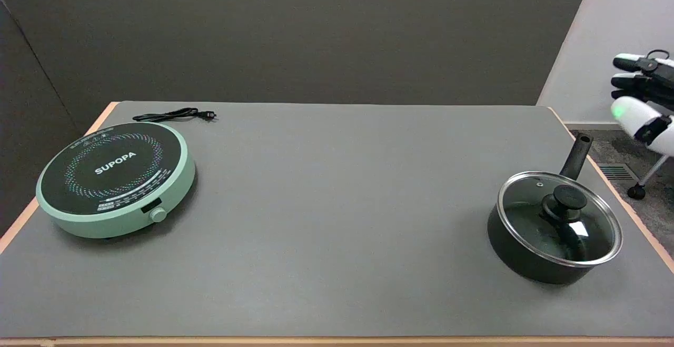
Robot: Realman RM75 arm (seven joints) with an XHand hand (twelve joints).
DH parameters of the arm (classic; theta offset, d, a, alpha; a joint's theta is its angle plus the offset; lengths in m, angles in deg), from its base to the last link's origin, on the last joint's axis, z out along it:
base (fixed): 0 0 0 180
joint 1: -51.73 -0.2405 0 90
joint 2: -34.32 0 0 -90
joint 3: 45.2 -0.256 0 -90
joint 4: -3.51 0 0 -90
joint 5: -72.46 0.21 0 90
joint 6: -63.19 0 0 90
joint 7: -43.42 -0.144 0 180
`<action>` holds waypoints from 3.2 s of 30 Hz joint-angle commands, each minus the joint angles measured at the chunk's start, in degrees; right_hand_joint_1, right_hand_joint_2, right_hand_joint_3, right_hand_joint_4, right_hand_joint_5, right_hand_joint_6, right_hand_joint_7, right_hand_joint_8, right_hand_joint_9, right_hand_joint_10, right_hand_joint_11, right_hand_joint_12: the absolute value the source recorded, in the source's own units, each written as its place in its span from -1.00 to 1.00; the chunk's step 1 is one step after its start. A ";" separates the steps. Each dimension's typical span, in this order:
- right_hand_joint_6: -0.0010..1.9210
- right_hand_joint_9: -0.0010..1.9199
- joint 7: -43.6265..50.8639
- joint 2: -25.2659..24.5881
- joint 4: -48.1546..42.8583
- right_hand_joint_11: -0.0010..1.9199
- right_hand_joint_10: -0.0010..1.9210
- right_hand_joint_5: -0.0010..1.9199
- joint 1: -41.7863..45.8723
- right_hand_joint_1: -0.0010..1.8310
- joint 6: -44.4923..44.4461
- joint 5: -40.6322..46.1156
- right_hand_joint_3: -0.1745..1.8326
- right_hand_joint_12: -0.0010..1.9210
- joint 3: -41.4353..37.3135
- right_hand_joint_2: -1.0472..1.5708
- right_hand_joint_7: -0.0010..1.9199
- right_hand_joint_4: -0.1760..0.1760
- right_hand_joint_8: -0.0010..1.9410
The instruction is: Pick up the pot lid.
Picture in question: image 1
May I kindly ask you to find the metal floor vent grille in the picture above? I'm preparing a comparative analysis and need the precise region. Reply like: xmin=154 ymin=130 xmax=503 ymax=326
xmin=597 ymin=163 xmax=639 ymax=181

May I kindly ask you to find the white stand leg black caster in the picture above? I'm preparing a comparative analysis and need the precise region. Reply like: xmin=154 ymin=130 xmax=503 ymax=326
xmin=627 ymin=154 xmax=670 ymax=201

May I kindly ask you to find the black saucepan with handle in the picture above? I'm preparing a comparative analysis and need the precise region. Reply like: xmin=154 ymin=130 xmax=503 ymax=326
xmin=487 ymin=133 xmax=623 ymax=285

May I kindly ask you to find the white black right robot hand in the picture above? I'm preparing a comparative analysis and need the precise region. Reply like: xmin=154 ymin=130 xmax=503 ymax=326
xmin=610 ymin=52 xmax=674 ymax=156

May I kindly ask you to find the green SUPOPA induction cooker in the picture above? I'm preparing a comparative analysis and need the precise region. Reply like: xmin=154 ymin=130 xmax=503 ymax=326
xmin=35 ymin=121 xmax=196 ymax=240

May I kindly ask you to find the black power cord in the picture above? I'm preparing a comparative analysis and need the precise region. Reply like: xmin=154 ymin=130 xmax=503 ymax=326
xmin=132 ymin=107 xmax=217 ymax=123

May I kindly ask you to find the glass pot lid black knob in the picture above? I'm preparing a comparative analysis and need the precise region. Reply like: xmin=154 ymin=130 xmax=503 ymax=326
xmin=498 ymin=171 xmax=623 ymax=267

